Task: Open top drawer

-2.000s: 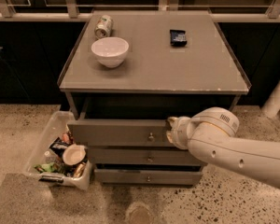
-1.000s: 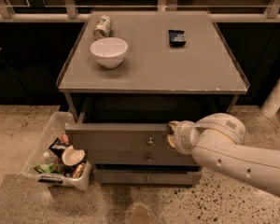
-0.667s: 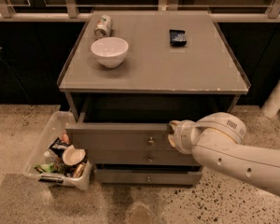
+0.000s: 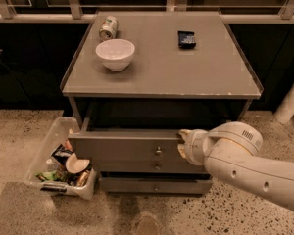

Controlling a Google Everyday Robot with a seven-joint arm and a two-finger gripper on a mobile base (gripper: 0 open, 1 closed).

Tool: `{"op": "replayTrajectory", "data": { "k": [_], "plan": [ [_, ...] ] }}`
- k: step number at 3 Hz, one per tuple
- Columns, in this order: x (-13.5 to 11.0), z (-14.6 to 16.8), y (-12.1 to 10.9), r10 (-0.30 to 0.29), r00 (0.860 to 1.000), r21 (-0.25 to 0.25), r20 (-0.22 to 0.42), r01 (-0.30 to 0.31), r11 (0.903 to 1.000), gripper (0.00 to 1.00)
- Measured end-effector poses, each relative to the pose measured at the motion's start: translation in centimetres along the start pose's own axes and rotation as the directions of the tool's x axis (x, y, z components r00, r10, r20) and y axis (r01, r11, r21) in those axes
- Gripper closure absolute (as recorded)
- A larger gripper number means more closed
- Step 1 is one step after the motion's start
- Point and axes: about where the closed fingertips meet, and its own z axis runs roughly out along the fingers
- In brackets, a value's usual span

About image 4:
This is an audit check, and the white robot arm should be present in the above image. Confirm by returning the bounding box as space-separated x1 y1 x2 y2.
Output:
177 82 294 212

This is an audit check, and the brass top drawer knob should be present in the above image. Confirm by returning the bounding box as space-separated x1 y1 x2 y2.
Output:
155 146 163 157

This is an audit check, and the grey middle drawer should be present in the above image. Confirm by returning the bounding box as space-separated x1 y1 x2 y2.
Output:
94 161 205 174

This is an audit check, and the green white soda can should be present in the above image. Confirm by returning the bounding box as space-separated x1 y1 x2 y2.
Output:
99 16 119 41

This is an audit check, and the green snack bag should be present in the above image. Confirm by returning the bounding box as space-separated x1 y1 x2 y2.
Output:
35 170 67 182

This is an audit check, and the metal window railing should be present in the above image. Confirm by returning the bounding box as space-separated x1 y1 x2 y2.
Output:
0 0 294 24

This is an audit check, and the grey top drawer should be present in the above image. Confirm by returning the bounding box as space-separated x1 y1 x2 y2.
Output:
67 100 253 174

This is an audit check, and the clear plastic bin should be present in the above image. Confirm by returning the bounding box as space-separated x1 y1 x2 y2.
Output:
24 117 97 200

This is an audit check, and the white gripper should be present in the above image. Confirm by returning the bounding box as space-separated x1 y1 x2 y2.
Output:
177 129 218 165

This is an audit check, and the grey bottom drawer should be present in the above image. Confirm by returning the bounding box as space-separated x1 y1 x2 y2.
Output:
100 177 212 195

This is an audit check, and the white bowl in bin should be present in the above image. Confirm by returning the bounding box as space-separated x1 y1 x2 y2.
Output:
65 153 90 174

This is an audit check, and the grey drawer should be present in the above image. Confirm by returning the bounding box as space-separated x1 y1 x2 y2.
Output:
67 100 253 174
100 177 212 195
94 161 205 174

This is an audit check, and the white ceramic bowl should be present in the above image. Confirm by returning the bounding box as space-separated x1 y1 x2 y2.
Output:
95 39 135 71

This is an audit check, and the dark blue snack packet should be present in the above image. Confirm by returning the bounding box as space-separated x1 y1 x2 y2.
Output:
178 31 196 49

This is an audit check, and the clear plastic bottle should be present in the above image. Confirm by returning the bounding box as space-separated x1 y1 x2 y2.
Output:
46 159 62 172

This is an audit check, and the grey drawer cabinet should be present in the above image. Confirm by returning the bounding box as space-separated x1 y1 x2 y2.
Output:
62 12 263 185

